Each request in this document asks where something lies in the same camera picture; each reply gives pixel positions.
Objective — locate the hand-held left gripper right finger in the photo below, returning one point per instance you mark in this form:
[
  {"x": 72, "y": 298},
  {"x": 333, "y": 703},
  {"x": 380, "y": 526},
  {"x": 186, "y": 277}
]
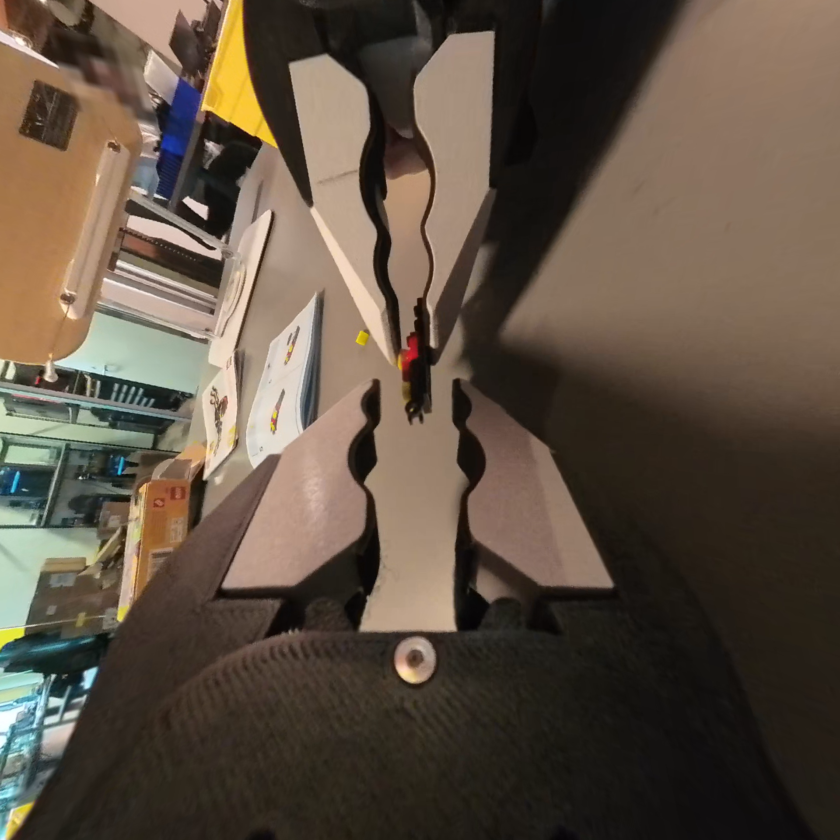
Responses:
[{"x": 525, "y": 525}]

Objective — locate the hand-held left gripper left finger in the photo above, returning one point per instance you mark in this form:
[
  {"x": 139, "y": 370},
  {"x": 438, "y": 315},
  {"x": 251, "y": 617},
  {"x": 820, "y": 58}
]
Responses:
[{"x": 302, "y": 525}]

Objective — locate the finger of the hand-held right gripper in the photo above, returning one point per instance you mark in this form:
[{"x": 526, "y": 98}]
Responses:
[
  {"x": 334, "y": 164},
  {"x": 459, "y": 164}
]

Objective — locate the black red yellow lego assembly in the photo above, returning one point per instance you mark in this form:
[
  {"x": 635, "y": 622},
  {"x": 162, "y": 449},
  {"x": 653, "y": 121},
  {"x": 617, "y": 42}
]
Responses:
[{"x": 413, "y": 358}]

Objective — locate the cardboard lego box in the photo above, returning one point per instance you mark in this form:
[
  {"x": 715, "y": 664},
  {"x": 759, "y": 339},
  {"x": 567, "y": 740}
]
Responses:
[{"x": 161, "y": 525}]

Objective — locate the person's right hand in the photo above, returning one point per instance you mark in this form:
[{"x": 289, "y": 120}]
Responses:
[{"x": 403, "y": 157}]

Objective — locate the yellow plastic bin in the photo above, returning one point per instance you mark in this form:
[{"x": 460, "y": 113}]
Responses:
[{"x": 229, "y": 65}]

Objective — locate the black office chair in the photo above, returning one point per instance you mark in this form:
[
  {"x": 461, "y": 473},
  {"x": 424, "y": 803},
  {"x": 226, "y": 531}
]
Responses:
[{"x": 223, "y": 177}]

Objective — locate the stack of blue bins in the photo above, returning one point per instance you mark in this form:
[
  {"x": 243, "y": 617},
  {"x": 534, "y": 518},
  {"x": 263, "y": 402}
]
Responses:
[{"x": 180, "y": 124}]

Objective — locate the light blue instruction booklet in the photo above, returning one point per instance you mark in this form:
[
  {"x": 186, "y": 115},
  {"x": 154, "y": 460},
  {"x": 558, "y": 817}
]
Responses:
[{"x": 289, "y": 394}]

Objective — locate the white picture-cover instruction booklet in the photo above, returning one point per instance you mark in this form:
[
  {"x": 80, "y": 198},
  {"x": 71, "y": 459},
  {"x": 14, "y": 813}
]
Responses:
[{"x": 220, "y": 420}]

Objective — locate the brown cardboard box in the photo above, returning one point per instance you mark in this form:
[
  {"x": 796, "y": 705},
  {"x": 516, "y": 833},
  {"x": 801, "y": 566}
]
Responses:
[{"x": 65, "y": 590}]

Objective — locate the metal storage shelf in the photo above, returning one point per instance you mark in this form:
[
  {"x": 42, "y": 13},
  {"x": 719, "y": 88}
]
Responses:
[{"x": 65, "y": 407}]

